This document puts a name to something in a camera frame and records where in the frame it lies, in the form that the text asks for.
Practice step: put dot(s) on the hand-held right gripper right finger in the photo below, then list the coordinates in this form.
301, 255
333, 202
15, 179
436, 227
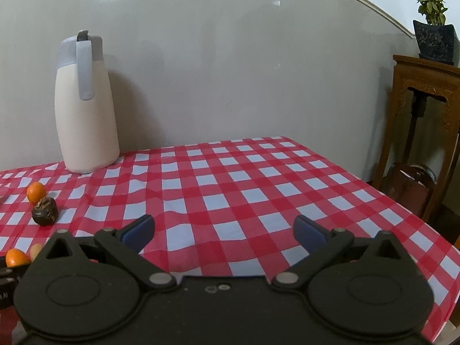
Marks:
308, 233

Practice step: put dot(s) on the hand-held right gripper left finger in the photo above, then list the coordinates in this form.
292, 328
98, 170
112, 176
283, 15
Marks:
138, 233

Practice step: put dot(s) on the orange tangerine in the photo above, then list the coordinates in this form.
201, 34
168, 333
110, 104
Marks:
16, 258
36, 192

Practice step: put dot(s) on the small tan longan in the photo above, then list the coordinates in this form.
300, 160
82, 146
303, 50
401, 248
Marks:
36, 251

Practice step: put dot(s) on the dark brown wrinkled fruit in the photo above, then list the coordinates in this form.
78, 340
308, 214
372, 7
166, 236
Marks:
45, 212

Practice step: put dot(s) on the red checkered tablecloth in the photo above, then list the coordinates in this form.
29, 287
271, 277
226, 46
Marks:
233, 187

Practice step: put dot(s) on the brown container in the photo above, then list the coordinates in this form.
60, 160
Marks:
408, 190

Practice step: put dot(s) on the white thermos jug grey lid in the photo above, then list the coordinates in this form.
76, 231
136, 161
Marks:
86, 133

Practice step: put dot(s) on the carved wooden stand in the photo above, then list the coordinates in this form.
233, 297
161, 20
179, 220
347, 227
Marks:
399, 90

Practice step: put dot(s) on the potted plant dark pot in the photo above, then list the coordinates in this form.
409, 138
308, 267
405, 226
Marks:
433, 39

